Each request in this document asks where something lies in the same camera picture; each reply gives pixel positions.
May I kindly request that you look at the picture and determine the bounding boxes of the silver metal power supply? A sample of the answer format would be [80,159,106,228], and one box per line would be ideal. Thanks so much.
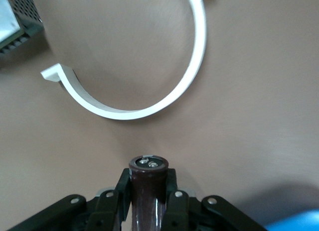
[0,0,45,62]

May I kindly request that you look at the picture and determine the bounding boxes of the white half-ring pipe clamp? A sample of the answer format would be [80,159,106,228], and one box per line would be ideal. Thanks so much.
[40,0,215,121]

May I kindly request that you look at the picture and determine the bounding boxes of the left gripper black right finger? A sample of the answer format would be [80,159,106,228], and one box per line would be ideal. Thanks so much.
[161,168,268,231]

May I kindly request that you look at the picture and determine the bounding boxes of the blue plastic tray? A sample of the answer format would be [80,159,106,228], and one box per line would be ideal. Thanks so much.
[263,210,319,231]

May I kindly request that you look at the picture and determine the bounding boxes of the brown electrolytic capacitor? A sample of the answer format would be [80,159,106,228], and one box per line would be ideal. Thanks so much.
[128,153,170,231]

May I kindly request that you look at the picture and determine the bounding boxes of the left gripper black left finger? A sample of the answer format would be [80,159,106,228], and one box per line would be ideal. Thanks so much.
[7,167,133,231]

